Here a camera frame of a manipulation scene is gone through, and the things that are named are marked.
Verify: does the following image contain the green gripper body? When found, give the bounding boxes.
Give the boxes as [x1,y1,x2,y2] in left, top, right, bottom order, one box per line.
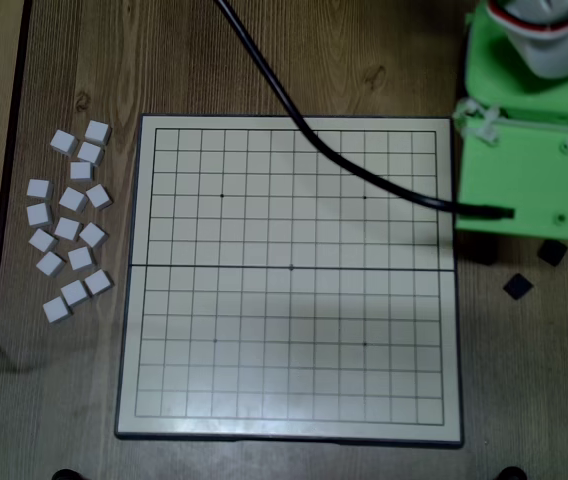
[462,8,568,127]

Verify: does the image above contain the black cube stone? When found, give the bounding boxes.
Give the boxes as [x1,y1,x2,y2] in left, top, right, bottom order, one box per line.
[502,272,535,302]
[536,239,568,268]
[471,238,498,267]

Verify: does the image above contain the white go board with grid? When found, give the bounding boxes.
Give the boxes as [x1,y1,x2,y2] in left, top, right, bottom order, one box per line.
[113,113,465,450]

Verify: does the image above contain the white cube stone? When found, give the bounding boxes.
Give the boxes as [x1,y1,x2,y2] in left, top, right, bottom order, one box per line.
[26,178,54,201]
[83,119,113,147]
[69,160,95,183]
[59,279,90,308]
[85,183,115,211]
[48,129,79,157]
[26,201,54,228]
[57,186,89,214]
[83,269,115,298]
[27,227,60,255]
[53,216,83,243]
[35,250,67,279]
[67,245,97,273]
[42,295,73,325]
[76,141,106,167]
[78,221,110,250]

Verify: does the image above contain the red white black servo wire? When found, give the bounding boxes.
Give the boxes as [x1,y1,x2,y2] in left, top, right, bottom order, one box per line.
[486,0,568,35]

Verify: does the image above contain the green camera mount plate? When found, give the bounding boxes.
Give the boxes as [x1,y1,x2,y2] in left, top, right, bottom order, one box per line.
[453,113,568,245]

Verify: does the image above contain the thick black camera cable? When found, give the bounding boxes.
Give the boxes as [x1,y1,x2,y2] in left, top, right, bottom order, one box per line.
[213,0,516,221]

